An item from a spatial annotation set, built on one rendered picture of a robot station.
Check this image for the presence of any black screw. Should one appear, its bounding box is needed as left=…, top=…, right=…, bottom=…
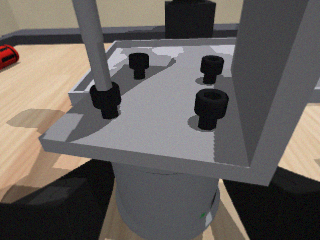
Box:
left=89, top=81, right=121, bottom=120
left=129, top=53, right=149, bottom=80
left=194, top=88, right=229, bottom=131
left=200, top=55, right=224, bottom=84

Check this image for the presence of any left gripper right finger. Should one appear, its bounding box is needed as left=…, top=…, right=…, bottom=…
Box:
left=222, top=166, right=320, bottom=240

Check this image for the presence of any grey metal l-bracket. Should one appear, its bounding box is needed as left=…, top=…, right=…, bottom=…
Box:
left=38, top=0, right=320, bottom=186

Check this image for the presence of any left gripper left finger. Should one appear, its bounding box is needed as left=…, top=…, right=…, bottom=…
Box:
left=0, top=159, right=115, bottom=240

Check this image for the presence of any red screwdriver handle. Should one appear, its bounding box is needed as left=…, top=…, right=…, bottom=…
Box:
left=0, top=45, right=19, bottom=70

